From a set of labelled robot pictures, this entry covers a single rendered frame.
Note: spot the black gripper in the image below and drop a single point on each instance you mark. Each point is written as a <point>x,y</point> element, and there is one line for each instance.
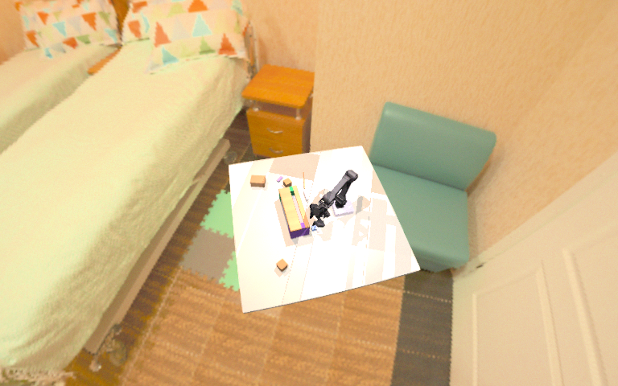
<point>319,223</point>

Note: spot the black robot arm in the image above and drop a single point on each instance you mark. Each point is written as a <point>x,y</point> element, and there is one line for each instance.
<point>340,199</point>

